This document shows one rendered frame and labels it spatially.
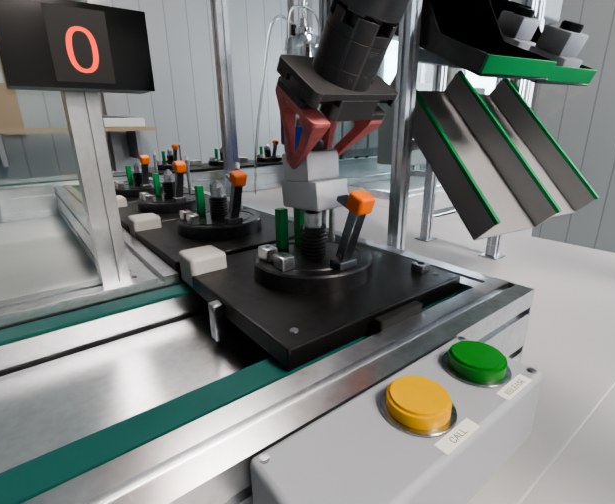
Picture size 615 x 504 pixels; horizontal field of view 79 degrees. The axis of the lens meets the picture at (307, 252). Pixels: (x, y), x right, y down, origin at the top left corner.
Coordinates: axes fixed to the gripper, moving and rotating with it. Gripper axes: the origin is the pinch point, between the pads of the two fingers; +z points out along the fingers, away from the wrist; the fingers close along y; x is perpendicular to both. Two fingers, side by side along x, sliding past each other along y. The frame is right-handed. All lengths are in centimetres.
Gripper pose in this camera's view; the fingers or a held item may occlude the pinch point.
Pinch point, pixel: (310, 157)
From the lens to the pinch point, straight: 41.9
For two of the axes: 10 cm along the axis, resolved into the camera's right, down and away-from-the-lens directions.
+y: -7.9, 2.3, -5.7
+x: 5.3, 7.3, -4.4
